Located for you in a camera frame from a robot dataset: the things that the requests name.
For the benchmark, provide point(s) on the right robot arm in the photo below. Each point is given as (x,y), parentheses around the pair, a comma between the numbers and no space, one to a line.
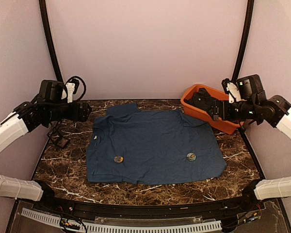
(247,100)

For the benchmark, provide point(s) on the round yellow grey brooch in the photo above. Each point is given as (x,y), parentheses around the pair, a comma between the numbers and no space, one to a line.
(118,159)

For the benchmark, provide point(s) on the blue t-shirt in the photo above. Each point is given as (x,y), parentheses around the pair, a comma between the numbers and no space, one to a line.
(154,145)

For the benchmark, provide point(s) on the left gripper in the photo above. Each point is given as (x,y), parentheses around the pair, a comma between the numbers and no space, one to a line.
(84,113)

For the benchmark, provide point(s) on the black clothing in basin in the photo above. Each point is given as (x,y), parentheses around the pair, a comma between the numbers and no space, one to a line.
(200,100)

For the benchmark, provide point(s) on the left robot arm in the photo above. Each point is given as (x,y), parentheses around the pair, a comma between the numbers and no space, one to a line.
(53,103)

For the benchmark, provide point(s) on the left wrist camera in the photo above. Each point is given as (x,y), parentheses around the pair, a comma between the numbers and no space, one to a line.
(71,88)

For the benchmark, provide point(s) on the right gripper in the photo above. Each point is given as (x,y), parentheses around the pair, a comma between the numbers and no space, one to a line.
(225,114)

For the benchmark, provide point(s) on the white slotted cable duct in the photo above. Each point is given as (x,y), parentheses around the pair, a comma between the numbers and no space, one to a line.
(121,225)

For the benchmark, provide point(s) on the black frame post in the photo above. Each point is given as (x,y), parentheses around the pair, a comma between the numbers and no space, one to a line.
(244,39)
(49,39)

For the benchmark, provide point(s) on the right black frame post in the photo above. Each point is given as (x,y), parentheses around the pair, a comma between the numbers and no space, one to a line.
(244,39)

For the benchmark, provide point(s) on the left black frame post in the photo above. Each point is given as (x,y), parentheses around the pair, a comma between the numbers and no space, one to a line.
(49,39)

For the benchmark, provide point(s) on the black front rail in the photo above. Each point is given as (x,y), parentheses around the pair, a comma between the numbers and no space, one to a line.
(221,209)

